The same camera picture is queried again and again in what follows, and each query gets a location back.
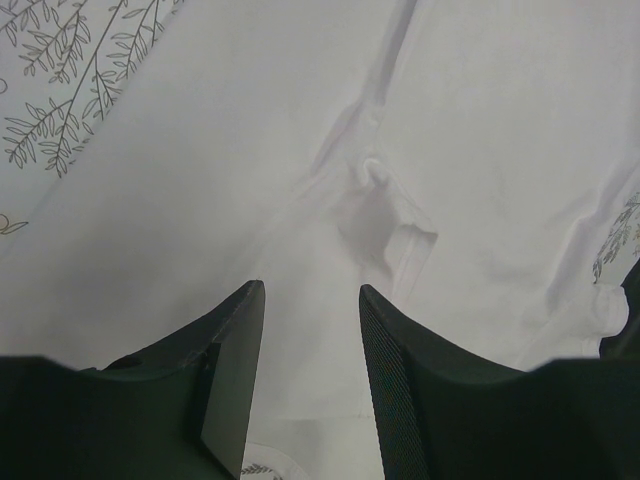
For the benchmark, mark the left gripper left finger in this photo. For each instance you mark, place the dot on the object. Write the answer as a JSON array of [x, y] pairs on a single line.
[[176, 409]]

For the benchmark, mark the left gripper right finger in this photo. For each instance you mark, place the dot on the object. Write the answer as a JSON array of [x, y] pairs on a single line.
[[442, 412]]

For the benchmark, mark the white t shirt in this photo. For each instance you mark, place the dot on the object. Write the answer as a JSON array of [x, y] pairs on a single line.
[[468, 159]]

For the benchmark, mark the floral table cloth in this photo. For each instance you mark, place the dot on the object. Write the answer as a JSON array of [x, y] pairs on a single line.
[[65, 66]]

